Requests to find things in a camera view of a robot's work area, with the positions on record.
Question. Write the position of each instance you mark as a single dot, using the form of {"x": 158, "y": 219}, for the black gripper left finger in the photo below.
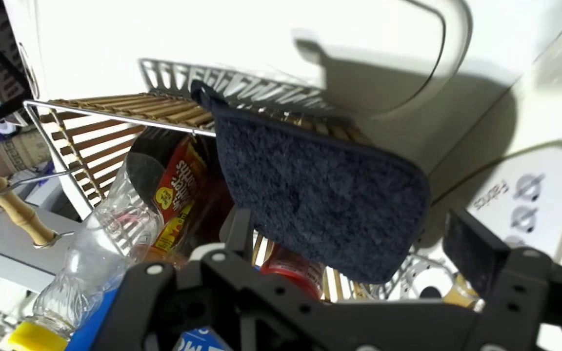
{"x": 214, "y": 305}

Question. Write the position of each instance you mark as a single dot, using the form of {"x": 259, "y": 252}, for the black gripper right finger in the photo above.
{"x": 527, "y": 285}

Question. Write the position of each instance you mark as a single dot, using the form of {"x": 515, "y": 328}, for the black terry cloth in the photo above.
{"x": 320, "y": 188}

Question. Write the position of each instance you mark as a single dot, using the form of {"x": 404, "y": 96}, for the blue white printed package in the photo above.
{"x": 95, "y": 323}

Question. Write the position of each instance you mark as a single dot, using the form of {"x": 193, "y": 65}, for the dark bottle with red label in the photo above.
{"x": 179, "y": 188}

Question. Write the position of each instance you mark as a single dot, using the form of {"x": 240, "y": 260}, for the clear bottle with yellow cap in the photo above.
{"x": 92, "y": 260}

